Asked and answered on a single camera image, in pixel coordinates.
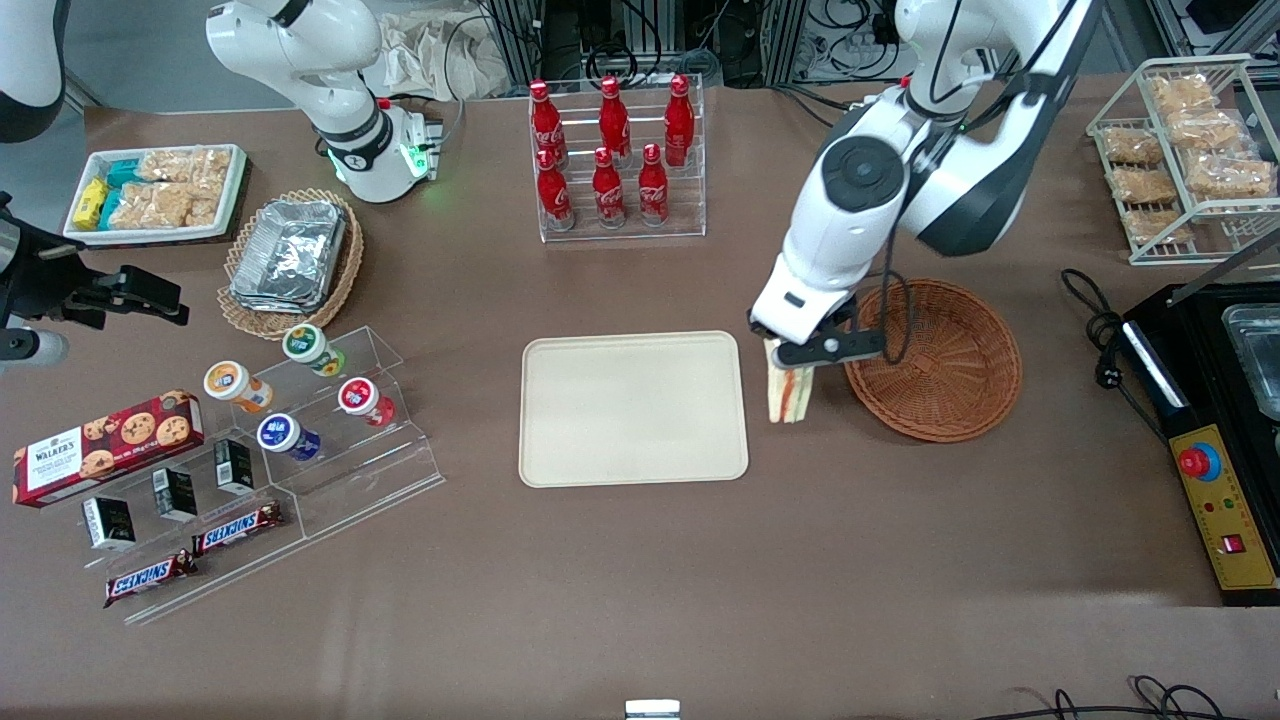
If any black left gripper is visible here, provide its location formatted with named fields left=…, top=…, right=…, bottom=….
left=770, top=296, right=890, bottom=393

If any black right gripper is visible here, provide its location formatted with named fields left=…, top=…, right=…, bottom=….
left=0, top=248, right=192, bottom=333

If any triangular sandwich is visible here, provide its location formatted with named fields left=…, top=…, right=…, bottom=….
left=765, top=338, right=817, bottom=425

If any white rectangular snack tray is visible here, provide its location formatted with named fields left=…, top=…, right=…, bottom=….
left=63, top=143, right=250, bottom=247

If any brown round wicker basket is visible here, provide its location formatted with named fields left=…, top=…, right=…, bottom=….
left=843, top=278, right=1023, bottom=444

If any beige rectangular tray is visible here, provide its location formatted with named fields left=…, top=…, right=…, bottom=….
left=518, top=330, right=750, bottom=489

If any light oval wicker basket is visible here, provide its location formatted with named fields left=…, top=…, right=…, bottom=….
left=217, top=188, right=365, bottom=342

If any clear rice cracker bag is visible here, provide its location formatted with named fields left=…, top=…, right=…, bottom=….
left=108, top=182, right=222, bottom=230
left=140, top=148, right=234, bottom=187

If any yellow snack pack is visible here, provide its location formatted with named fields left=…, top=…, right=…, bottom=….
left=72, top=178, right=110, bottom=232

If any orange lid yogurt cup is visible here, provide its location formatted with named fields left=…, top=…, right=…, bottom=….
left=203, top=360, right=274, bottom=415

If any aluminium foil container stack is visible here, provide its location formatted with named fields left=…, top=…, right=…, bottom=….
left=230, top=200, right=349, bottom=315

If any red Walkers cookie box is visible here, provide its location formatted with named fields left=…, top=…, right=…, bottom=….
left=12, top=389, right=206, bottom=509

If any green lid yogurt cup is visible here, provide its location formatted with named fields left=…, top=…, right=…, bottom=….
left=282, top=323, right=347, bottom=379

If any blue lid yogurt cup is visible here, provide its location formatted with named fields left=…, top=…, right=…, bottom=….
left=256, top=413, right=323, bottom=463

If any small black carton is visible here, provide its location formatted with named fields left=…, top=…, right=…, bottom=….
left=214, top=438, right=257, bottom=496
left=82, top=496, right=138, bottom=553
left=152, top=466, right=200, bottom=523

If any clear acrylic bottle rack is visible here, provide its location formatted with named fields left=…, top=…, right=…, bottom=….
left=528, top=72, right=707, bottom=244

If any red cola bottle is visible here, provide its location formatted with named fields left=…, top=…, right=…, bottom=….
left=592, top=147, right=628, bottom=230
left=664, top=75, right=696, bottom=169
left=638, top=143, right=672, bottom=227
left=529, top=80, right=567, bottom=167
left=598, top=76, right=632, bottom=161
left=537, top=148, right=577, bottom=232

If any red lid yogurt cup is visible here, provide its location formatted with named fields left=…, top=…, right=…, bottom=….
left=337, top=376, right=398, bottom=429

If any Snickers chocolate bar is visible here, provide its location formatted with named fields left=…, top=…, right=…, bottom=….
left=192, top=500, right=286, bottom=557
left=104, top=550, right=199, bottom=609

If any clear acrylic stepped display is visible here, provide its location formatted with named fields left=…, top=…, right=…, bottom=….
left=75, top=325, right=446, bottom=627

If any crumpled white plastic bag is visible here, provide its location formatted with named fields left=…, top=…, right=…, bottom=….
left=382, top=8, right=513, bottom=103

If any bagged fried snack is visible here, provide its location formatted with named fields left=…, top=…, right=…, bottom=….
left=1110, top=165, right=1180, bottom=207
left=1185, top=150, right=1277, bottom=200
left=1148, top=75, right=1220, bottom=114
left=1168, top=108, right=1247, bottom=152
left=1100, top=128, right=1167, bottom=167
left=1121, top=207, right=1193, bottom=247

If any black machine base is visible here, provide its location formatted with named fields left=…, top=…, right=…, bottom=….
left=1120, top=283, right=1280, bottom=607

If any thin grey metal bar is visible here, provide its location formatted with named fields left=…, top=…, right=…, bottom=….
left=1168, top=230, right=1280, bottom=307

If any yellow emergency stop control box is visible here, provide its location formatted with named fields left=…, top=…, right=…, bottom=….
left=1168, top=425, right=1280, bottom=593

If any clear metal-rimmed container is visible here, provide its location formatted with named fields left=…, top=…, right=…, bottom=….
left=1221, top=304, right=1280, bottom=422

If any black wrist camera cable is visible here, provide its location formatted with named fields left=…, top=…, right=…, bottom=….
left=878, top=195, right=917, bottom=367

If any black power cable with plug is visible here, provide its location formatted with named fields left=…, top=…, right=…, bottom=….
left=1061, top=267, right=1173, bottom=443

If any aluminium frame with cables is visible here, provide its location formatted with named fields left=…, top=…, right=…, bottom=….
left=480, top=0, right=901, bottom=89

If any white wire basket rack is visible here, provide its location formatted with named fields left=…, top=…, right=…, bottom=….
left=1086, top=54, right=1280, bottom=267

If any black looped floor cable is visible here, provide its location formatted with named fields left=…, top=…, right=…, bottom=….
left=975, top=675, right=1229, bottom=720

